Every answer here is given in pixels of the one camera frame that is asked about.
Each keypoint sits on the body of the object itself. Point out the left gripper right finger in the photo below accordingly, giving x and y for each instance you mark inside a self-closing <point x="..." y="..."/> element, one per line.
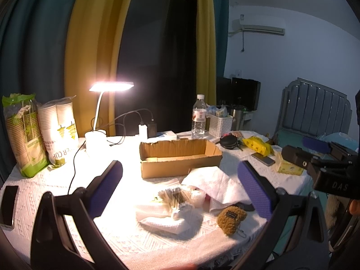
<point x="307" y="244"/>

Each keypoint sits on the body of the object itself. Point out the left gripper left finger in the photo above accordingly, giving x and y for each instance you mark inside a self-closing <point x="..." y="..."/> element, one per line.
<point x="52" y="246"/>

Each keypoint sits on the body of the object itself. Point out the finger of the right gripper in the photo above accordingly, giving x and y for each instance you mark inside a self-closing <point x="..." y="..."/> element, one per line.
<point x="300" y="157"/>
<point x="316" y="145"/>

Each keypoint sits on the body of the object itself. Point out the brown plush pouch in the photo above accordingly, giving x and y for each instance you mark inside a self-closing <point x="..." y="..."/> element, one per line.
<point x="229" y="219"/>

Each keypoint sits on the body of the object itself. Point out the cotton swab bag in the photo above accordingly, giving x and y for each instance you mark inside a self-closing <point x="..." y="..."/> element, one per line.
<point x="176" y="202"/>

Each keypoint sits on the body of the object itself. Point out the clear bubble wrap bag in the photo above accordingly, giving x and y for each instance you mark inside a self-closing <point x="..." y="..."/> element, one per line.
<point x="196" y="196"/>

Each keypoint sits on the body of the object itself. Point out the yellow tissue pack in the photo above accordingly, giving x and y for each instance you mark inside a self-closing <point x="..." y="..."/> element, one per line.
<point x="285" y="167"/>

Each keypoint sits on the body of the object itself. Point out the dark smartphone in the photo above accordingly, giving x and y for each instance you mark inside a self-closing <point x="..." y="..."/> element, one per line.
<point x="263" y="159"/>

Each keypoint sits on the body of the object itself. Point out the yellow plastic bag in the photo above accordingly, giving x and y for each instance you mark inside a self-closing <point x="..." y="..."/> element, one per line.
<point x="258" y="146"/>

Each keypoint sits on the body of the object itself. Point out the black phone at left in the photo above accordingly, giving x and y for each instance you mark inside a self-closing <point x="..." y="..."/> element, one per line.
<point x="8" y="205"/>

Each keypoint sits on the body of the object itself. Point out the red patterned card box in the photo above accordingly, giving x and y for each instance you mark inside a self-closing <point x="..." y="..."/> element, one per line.
<point x="238" y="135"/>

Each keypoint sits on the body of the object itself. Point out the black round zipper case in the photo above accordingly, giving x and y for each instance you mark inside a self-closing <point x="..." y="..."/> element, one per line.
<point x="229" y="142"/>

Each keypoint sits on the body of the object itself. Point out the steel tumbler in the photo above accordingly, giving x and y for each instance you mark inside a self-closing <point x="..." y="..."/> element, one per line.
<point x="237" y="118"/>

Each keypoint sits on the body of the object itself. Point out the black monitor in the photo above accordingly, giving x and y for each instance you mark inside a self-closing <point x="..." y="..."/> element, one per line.
<point x="238" y="93"/>

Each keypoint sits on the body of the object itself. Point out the white perforated plastic basket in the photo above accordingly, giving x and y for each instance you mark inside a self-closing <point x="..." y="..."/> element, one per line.
<point x="219" y="126"/>

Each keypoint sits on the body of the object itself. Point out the white tablecloth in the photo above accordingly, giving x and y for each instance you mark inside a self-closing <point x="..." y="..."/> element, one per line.
<point x="136" y="245"/>

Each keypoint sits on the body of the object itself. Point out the clear water bottle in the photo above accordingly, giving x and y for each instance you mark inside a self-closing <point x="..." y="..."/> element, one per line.
<point x="199" y="117"/>

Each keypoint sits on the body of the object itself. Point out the white tissue sheet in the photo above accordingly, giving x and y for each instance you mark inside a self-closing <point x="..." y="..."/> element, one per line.
<point x="160" y="216"/>

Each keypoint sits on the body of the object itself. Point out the white desk lamp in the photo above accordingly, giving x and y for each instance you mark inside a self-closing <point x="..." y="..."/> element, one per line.
<point x="96" y="139"/>

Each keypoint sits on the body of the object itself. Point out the yellow curtain right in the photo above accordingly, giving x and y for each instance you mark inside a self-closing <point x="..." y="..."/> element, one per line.
<point x="206" y="50"/>

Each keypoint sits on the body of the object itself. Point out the yellow curtain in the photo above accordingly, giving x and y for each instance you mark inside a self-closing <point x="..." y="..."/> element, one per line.
<point x="206" y="50"/>
<point x="91" y="53"/>

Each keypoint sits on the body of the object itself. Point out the white air conditioner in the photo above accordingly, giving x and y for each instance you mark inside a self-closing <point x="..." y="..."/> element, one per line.
<point x="259" y="23"/>

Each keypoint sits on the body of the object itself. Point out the white paper cup pack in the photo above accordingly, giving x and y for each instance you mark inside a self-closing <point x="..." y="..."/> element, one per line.
<point x="58" y="129"/>

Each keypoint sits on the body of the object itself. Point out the green paper cup pack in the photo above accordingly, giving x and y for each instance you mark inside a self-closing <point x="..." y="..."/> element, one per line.
<point x="23" y="129"/>

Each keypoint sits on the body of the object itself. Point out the brown cardboard box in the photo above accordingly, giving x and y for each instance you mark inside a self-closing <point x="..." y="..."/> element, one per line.
<point x="177" y="157"/>

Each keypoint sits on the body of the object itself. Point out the white charger plug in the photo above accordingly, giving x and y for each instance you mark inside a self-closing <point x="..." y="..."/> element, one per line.
<point x="143" y="132"/>

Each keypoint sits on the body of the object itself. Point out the black power adapter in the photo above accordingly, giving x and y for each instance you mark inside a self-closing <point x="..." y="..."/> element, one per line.
<point x="152" y="130"/>

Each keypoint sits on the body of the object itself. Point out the yellow curtain left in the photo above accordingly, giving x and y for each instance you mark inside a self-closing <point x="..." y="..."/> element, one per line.
<point x="91" y="53"/>

